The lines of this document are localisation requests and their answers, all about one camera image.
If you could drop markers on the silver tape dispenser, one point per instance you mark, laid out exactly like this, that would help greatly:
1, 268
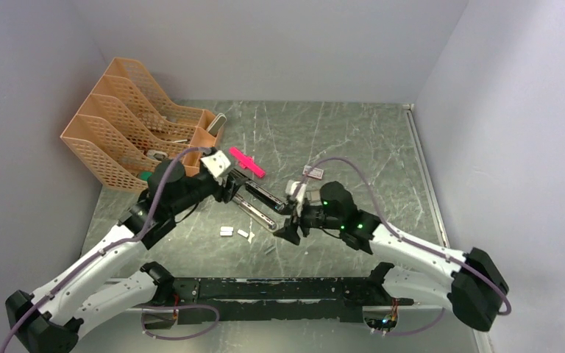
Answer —
157, 155

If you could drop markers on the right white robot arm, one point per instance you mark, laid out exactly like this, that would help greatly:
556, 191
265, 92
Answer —
466, 283

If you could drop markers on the black stapler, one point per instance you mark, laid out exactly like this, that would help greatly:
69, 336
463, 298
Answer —
265, 197

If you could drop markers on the silver staple strip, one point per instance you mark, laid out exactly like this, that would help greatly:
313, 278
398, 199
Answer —
226, 231

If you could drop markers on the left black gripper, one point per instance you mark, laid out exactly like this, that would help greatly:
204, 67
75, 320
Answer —
226, 193

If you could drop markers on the red white staple box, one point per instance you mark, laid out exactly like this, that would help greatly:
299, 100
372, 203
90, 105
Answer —
313, 172

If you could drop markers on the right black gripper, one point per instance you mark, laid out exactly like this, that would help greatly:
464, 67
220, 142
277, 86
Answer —
289, 231

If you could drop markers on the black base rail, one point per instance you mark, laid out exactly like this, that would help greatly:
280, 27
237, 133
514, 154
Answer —
312, 298

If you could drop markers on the grey white device in organizer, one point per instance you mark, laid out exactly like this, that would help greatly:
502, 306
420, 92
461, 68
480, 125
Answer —
217, 124

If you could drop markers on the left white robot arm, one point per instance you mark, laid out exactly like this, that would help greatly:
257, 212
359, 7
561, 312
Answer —
55, 316

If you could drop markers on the orange mesh file organizer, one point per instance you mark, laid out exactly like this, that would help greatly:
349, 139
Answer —
126, 114

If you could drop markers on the pink plastic staple remover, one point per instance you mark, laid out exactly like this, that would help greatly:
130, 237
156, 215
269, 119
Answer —
247, 162

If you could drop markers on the green round object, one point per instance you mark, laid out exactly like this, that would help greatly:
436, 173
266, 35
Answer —
144, 175

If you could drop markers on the brown cardboard staple tray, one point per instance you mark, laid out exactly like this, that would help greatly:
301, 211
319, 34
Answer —
313, 196

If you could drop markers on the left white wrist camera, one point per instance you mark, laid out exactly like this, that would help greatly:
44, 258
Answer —
218, 164

